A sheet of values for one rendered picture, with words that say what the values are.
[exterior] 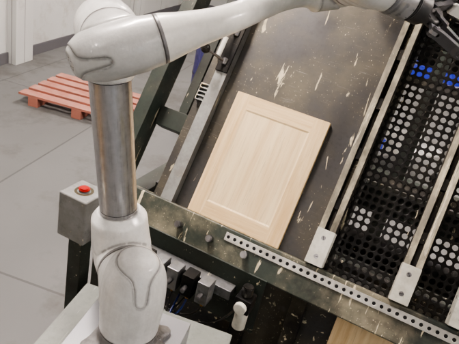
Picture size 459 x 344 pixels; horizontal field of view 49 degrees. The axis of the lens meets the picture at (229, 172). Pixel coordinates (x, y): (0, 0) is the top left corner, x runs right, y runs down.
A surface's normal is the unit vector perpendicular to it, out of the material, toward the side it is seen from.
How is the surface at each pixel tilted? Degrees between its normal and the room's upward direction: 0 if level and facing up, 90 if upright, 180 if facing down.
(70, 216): 90
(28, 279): 0
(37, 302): 0
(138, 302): 75
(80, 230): 90
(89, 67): 100
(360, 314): 59
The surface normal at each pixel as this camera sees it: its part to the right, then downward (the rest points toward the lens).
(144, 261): 0.22, -0.82
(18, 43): 0.94, 0.29
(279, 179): -0.27, -0.18
